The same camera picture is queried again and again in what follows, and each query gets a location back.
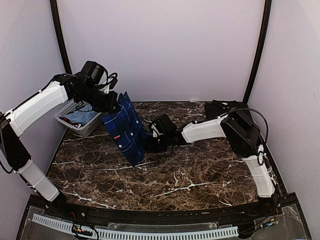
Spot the light blue shirt in basket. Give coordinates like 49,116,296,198
64,105,98,125

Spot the blue plaid long sleeve shirt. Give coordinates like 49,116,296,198
102,92,150,167

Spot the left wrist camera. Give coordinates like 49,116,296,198
99,72,118,94

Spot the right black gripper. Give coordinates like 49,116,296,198
143,132,171,153

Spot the left black frame post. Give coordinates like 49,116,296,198
49,0,75,74

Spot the white slotted cable duct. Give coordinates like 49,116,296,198
31,213,239,240

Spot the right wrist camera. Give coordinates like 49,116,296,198
148,121,163,138

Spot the right black frame post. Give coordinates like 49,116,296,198
242,0,272,104

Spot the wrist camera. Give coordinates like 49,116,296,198
99,72,118,94
148,121,163,138

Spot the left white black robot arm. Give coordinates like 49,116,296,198
0,61,120,218

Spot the black frame post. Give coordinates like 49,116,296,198
242,0,272,104
49,0,75,74

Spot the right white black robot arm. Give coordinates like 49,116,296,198
145,107,276,217

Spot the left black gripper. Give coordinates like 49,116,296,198
75,84,121,112

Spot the red black garment in basket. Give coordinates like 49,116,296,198
59,116,83,128

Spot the black shirt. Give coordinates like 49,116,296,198
204,100,248,120

